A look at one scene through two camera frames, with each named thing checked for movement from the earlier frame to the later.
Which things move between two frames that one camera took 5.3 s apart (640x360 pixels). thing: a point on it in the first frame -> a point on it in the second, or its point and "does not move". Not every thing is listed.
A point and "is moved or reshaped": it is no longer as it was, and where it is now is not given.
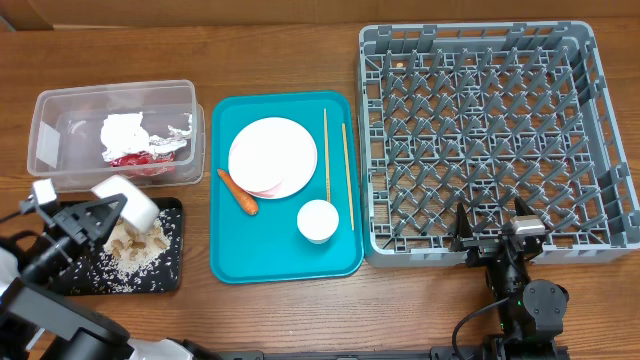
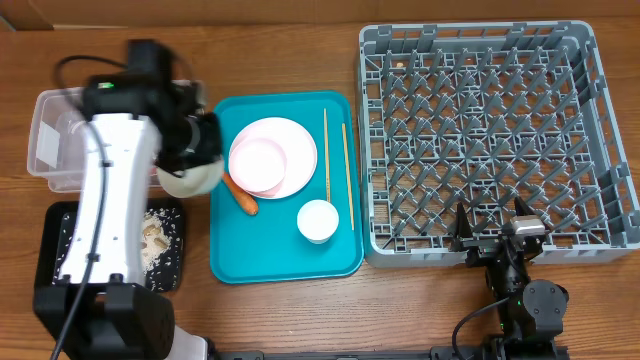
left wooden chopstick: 327,157 does not move
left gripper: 75,222 -> 207,150
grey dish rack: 480,114 does not move
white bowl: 139,211 is moved or reshaped
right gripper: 479,248 does not move
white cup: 317,221 does not move
